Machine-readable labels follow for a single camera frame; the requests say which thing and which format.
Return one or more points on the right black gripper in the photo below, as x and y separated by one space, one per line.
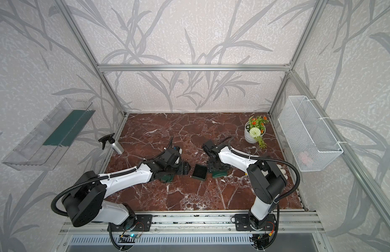
211 169

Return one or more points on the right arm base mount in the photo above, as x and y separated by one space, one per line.
248 222

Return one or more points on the white work glove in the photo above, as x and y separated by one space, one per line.
283 171

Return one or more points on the aluminium frame rail front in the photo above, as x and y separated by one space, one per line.
223 222

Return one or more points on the white wire mesh basket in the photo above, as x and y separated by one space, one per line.
312 143

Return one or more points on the clear acrylic wall shelf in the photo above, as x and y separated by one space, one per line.
31 154

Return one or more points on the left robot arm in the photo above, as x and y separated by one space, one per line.
85 201

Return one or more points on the green jewelry box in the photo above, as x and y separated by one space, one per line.
219 174

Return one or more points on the potted flower plant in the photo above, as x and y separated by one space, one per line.
255 129

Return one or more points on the green pad in shelf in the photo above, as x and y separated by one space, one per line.
69 129

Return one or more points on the black trigger spray bottle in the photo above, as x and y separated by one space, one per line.
110 139

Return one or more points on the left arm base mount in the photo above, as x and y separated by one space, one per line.
139 223

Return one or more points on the green bow box lid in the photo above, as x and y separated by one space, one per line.
167 178

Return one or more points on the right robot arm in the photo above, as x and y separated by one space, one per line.
268 181

